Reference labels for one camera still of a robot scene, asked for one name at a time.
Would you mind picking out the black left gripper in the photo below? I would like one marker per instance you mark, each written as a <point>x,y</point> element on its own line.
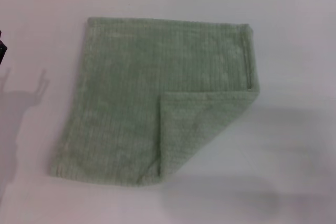
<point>2,49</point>

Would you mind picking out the green ribbed terry towel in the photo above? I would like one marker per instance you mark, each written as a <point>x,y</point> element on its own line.
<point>126,98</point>

